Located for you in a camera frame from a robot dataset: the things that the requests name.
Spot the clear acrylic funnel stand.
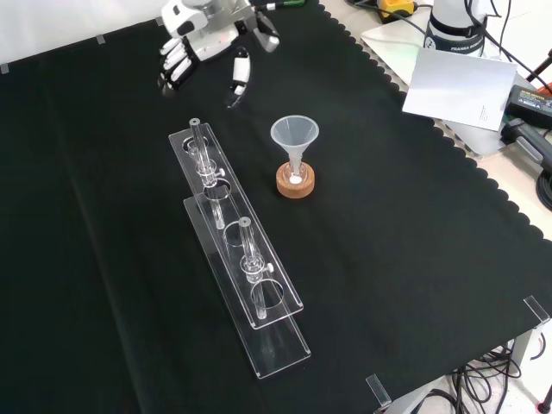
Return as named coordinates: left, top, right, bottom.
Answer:
left=167, top=116, right=313, bottom=381

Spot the white card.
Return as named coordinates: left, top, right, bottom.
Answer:
left=401, top=47, right=519, bottom=132

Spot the clear cloth clip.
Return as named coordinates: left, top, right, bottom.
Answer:
left=365, top=373, right=392, bottom=410
left=522, top=295, right=552, bottom=325

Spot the black handle tool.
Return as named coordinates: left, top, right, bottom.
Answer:
left=501, top=117, right=552, bottom=168

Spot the bundle of black cables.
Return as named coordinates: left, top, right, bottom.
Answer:
left=424, top=338, right=552, bottom=414

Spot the pale grey board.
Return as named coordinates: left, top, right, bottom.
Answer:
left=359, top=19, right=518, bottom=159

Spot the yellow stop button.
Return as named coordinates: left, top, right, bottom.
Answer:
left=376, top=0, right=418, bottom=23

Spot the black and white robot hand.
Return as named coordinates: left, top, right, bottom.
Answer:
left=157, top=0, right=260, bottom=110

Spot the clear plastic funnel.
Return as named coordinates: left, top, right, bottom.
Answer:
left=270, top=115, right=321, bottom=174

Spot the cork ring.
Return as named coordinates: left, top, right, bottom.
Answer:
left=275, top=162, right=318, bottom=200

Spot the black cloth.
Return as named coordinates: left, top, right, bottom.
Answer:
left=0, top=0, right=552, bottom=414

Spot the round-bottom glass flask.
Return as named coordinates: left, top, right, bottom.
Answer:
left=282, top=161, right=310, bottom=187

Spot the black power adapter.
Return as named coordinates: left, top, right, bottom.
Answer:
left=503, top=84, right=552, bottom=130

